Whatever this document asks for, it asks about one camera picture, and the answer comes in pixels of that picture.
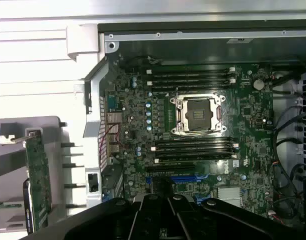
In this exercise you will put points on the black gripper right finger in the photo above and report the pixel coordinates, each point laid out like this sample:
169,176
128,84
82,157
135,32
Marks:
183,217

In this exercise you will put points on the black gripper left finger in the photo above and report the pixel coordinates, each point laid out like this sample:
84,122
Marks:
148,217

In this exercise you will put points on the blue expansion slot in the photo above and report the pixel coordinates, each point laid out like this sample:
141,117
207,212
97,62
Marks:
185,179

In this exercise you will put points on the silver finned chipset heatsink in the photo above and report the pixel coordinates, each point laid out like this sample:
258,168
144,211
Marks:
229,196

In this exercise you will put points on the long black expansion slot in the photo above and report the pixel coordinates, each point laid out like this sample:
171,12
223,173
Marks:
170,168

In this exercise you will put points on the silver USB port block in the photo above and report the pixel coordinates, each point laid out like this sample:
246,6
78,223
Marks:
113,147

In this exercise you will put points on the green motherboard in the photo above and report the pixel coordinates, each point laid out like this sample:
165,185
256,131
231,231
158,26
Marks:
253,150

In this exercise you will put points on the silver network port block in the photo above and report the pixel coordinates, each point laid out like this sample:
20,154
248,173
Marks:
113,122

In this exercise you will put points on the silver CPU socket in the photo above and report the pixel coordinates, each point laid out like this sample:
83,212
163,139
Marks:
198,115

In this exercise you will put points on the teal rear port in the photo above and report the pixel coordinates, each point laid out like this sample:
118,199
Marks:
112,103

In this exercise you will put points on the thin metal locking lever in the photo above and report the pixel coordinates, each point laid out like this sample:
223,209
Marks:
176,92

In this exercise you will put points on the grey parts rack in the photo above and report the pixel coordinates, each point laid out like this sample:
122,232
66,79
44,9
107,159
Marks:
50,120

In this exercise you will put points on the green RAM stick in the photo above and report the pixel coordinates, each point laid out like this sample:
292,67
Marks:
10,205

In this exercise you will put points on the round coin battery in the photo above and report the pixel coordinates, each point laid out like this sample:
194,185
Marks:
258,84

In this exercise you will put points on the dark grey open PC case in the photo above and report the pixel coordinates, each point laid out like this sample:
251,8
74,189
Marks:
193,50

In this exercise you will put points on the white case label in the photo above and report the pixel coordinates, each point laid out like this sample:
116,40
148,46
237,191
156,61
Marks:
240,41

